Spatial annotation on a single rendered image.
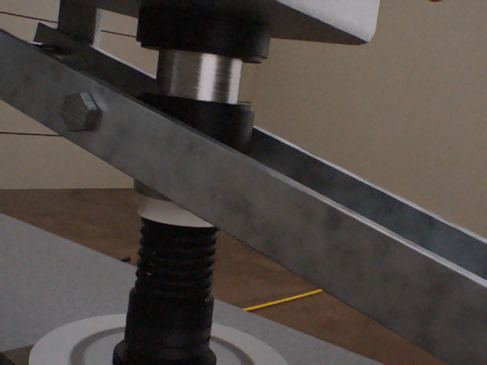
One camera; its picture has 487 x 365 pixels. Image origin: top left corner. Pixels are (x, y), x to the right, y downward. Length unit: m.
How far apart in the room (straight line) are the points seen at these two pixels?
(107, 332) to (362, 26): 0.34
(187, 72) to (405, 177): 5.66
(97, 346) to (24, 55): 0.24
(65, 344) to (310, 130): 6.31
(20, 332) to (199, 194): 0.29
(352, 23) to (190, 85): 0.13
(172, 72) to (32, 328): 0.31
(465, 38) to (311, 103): 1.78
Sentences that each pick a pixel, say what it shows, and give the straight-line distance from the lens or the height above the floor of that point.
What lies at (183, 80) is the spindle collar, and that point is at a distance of 0.46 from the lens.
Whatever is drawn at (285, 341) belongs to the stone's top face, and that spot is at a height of 0.84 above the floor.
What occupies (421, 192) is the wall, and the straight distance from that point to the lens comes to 6.00.
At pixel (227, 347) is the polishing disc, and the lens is 0.58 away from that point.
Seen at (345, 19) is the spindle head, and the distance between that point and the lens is 0.47.
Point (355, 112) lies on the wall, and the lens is 6.44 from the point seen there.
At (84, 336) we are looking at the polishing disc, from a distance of 0.57.
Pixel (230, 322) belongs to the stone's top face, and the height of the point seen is 0.84.
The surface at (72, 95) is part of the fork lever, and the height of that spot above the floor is 1.07.
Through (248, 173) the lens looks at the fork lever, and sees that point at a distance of 0.40.
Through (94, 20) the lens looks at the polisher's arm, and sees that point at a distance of 0.66.
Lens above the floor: 1.09
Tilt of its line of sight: 8 degrees down
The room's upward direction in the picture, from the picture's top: 8 degrees clockwise
